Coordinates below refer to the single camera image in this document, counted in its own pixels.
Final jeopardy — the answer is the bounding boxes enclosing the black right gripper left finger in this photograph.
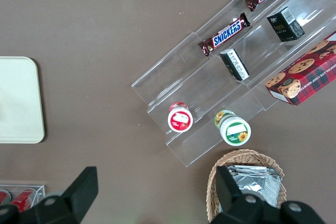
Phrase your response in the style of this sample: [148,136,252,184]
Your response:
[18,166,99,224]

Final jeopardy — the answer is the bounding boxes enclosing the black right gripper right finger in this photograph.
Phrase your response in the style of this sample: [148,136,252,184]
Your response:
[215,165,266,224]

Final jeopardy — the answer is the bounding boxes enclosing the oval light wicker basket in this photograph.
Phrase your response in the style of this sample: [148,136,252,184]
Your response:
[205,149,288,223]

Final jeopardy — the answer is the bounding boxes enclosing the beige plastic tray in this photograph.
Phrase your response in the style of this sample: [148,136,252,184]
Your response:
[0,56,45,145]

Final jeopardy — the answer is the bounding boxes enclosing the stacked aluminium foil trays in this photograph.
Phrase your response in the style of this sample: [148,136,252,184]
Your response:
[225,165,283,209]

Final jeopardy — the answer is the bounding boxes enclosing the clear acrylic bottle rack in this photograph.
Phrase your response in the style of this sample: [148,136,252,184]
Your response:
[0,180,46,211]

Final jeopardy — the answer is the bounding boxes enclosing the red cola bottle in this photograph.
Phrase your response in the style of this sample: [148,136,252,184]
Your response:
[10,188,37,209]
[0,189,12,206]

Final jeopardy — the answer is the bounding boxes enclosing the green lid sunflower cup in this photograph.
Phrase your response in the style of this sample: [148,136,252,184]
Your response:
[214,110,252,147]

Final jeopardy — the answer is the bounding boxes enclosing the red lid strawberry cup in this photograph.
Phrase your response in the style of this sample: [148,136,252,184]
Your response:
[167,101,194,133]

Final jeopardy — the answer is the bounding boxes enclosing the small black carton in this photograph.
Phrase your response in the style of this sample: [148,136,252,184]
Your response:
[219,48,250,82]
[266,6,306,43]

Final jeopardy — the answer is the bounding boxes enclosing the red tartan cookie box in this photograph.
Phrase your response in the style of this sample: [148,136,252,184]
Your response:
[264,30,336,106]

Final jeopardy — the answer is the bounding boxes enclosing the clear acrylic stepped shelf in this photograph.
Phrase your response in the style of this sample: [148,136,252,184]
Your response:
[130,0,336,168]

